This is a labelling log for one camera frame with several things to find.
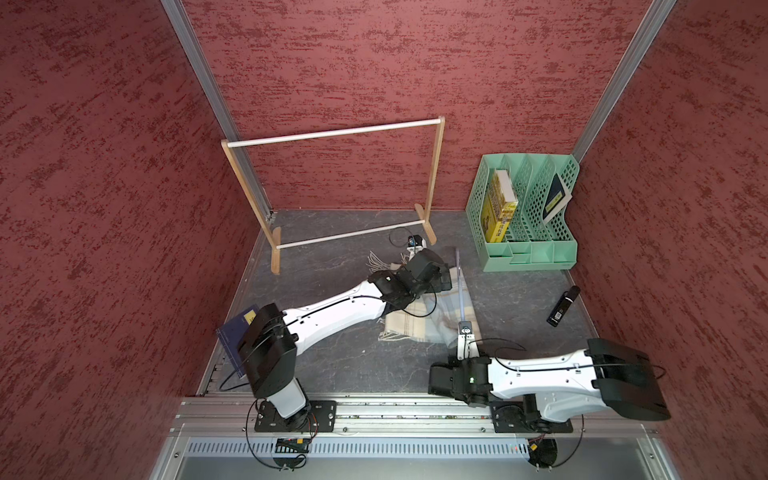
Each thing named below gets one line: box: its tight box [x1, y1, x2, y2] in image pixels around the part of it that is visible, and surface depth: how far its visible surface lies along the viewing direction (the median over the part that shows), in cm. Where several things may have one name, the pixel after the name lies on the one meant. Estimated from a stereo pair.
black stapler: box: [546, 285, 581, 327], surface depth 93 cm
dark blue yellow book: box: [542, 173, 573, 224], surface depth 108 cm
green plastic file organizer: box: [466, 153, 580, 272], surface depth 105 cm
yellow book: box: [482, 169, 519, 243], surface depth 96 cm
